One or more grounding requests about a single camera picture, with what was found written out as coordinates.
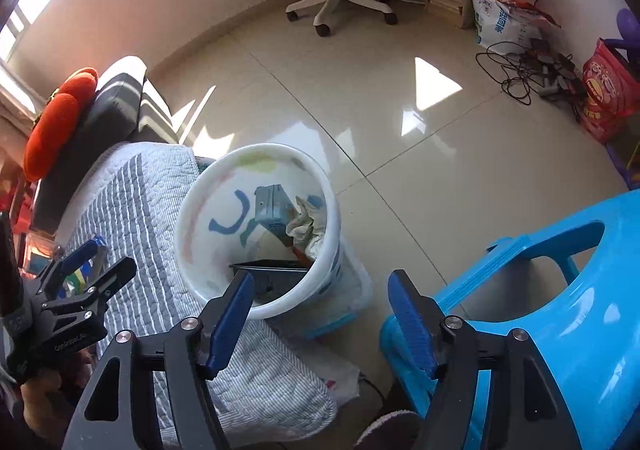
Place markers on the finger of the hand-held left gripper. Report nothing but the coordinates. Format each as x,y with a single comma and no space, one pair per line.
112,277
75,257

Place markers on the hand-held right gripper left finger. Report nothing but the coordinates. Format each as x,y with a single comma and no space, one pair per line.
230,325

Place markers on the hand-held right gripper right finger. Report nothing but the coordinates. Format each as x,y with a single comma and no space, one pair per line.
412,325

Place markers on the colourful striped packet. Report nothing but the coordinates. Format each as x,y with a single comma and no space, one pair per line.
74,280

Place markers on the white bucket with colourful print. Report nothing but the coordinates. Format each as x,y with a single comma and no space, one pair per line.
210,210

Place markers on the person's left hand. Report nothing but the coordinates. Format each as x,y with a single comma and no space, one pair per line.
55,400

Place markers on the clear jar with teal label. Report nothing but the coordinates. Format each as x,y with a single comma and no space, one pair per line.
37,255

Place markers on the clear plastic storage box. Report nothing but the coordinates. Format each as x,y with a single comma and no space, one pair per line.
350,295

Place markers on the grey striped quilted blanket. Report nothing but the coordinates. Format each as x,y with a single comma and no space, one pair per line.
150,210

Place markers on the red packet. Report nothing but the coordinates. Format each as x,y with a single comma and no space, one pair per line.
300,255

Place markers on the grey cardboard box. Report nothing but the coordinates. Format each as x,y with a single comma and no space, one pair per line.
270,210

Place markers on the crumpled cream paper towel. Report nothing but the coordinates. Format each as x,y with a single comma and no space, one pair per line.
305,225

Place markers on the orange plush pillow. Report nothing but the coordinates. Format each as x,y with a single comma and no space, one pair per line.
55,124

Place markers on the blue plastic stool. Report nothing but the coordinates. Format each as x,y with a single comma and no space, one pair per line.
590,330

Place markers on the red snack bag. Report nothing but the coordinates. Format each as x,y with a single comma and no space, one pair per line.
607,89

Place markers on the white printed bag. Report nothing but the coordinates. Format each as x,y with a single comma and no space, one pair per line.
500,24

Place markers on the purple balloon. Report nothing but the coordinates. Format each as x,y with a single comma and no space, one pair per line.
629,27

